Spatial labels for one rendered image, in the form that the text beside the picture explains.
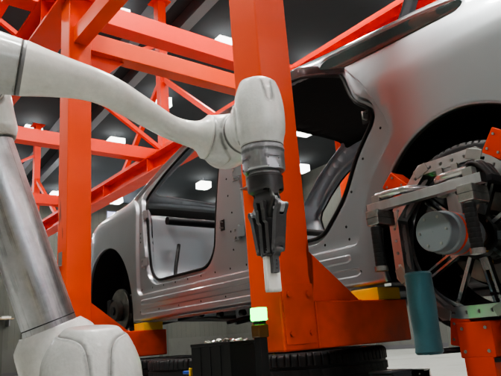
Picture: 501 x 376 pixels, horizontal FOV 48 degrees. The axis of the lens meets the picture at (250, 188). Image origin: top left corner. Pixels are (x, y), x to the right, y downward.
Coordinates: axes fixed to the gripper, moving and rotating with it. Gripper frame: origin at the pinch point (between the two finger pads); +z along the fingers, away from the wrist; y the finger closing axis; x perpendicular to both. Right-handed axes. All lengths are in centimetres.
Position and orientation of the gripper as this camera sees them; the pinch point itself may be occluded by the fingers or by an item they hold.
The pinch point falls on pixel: (272, 274)
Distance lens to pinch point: 111.6
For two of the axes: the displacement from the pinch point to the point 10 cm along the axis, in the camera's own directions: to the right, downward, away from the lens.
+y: 4.7, -2.4, -8.5
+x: 8.8, 0.5, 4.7
